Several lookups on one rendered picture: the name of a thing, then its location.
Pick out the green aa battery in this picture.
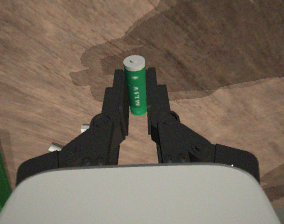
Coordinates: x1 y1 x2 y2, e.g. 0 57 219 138
123 55 147 116

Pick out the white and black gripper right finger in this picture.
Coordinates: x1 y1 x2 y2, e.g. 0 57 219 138
145 67 260 184

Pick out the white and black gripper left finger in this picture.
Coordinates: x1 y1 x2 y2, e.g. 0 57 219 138
16 69 129 186

